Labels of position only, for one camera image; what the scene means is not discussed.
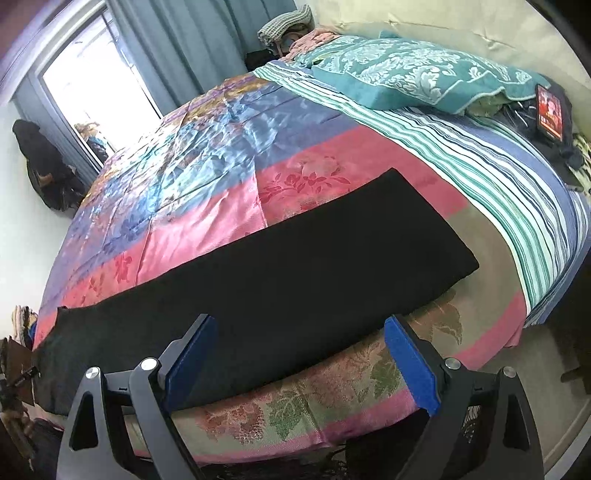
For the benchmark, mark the teal patterned pillow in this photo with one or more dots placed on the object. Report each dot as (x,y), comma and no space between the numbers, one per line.
(415,74)
(305,59)

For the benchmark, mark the balcony clutter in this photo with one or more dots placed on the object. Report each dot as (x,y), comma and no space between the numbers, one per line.
(92,141)

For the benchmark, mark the phone with red screen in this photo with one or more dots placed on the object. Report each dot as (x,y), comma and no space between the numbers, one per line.
(549,113)

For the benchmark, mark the black pants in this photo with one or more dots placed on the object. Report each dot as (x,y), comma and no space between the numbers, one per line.
(277,286)

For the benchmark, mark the brown wooden cabinet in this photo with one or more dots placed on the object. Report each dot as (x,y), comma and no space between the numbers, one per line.
(18,364)

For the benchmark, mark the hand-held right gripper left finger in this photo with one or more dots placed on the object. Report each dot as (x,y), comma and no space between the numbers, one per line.
(189,364)

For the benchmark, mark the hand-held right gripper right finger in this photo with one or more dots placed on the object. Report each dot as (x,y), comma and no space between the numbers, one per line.
(413,364)

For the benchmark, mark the dark bedside clutter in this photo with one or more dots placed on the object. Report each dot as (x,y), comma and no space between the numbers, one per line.
(569,152)

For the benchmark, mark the narrow blue curtain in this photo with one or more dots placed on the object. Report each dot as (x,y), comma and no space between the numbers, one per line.
(51,115)

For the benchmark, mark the dark cloth pile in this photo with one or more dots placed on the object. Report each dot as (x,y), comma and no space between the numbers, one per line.
(261,60)

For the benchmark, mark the pink cloth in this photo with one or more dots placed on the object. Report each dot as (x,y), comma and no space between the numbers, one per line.
(314,41)

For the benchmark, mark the pile of colourful clothes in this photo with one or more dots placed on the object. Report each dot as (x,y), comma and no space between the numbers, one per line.
(23,323)

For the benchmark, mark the bed with colourful satin cover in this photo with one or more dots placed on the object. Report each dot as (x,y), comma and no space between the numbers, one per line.
(207,207)

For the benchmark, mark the grey knitted blanket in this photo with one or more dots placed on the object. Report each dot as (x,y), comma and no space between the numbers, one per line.
(281,25)

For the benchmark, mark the striped bed sheet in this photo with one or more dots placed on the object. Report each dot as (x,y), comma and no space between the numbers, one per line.
(508,184)

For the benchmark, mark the wide blue curtain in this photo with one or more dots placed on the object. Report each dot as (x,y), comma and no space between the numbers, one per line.
(207,46)

